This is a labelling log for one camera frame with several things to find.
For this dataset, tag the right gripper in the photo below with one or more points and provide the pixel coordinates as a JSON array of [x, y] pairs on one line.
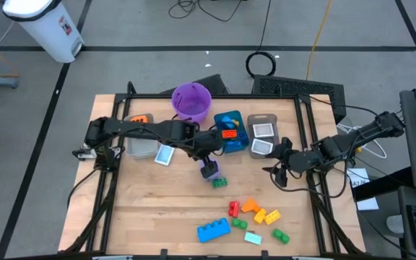
[[296, 160]]

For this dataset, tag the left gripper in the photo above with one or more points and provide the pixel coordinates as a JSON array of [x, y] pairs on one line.
[[209, 169]]

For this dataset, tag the white picture card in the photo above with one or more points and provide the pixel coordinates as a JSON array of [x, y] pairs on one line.
[[263, 130]]

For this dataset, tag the blue figure-shaped toy block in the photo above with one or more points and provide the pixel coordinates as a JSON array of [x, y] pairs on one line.
[[226, 121]]

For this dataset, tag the large blue toy block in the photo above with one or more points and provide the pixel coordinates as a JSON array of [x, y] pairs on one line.
[[213, 230]]

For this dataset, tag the green rectangular toy block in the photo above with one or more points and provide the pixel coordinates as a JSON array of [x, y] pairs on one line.
[[239, 224]]

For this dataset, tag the orange foam dice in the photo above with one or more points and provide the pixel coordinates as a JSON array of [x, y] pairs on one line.
[[139, 118]]

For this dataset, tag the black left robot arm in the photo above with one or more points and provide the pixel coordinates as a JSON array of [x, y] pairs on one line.
[[139, 128]]

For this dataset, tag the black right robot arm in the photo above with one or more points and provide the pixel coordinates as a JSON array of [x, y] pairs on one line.
[[356, 141]]

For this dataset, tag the green studded toy brick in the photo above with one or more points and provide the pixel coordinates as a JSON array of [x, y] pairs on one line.
[[220, 182]]

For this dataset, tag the blue-backed playing card deck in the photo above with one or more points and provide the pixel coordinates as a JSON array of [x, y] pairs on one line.
[[164, 155]]

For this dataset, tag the smoky translucent plastic bin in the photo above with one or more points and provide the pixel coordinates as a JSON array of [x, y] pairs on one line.
[[265, 118]]

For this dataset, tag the orange triangular toy block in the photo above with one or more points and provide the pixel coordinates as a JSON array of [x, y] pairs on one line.
[[249, 206]]

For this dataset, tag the yellow studded toy brick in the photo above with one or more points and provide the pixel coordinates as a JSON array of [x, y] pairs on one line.
[[272, 217]]

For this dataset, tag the teal plastic tray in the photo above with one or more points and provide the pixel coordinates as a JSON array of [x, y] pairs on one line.
[[244, 117]]

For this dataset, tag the purple pumpkin face bucket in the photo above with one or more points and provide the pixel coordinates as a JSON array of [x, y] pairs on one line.
[[191, 103]]

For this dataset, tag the light grey plastic bin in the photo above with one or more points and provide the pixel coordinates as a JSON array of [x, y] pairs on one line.
[[141, 148]]

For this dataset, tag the green rounded toy block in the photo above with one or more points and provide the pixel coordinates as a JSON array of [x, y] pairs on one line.
[[280, 236]]

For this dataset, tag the mint green flat tile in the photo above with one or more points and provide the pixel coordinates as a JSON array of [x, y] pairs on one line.
[[253, 238]]

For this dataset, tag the black perforated case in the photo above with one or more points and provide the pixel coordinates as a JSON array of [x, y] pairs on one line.
[[294, 86]]

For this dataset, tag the printed white paper sheet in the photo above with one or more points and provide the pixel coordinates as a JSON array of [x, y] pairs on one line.
[[359, 178]]

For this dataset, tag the black panel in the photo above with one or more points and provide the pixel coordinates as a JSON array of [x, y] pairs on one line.
[[217, 85]]

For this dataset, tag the black table clamp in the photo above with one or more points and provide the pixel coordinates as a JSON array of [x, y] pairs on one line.
[[264, 255], [163, 254]]

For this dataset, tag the plain white paper sheet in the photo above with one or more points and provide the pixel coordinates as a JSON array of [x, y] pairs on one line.
[[367, 204]]

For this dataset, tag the grey computer mouse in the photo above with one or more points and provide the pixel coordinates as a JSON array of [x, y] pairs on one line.
[[395, 224]]

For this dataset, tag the white trash can black lid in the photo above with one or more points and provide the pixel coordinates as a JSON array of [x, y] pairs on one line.
[[49, 32]]

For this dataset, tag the silver aluminium rail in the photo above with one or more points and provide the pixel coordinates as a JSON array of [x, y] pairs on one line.
[[312, 258], [112, 258]]

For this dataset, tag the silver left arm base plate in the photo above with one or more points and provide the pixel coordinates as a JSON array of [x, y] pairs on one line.
[[85, 154]]

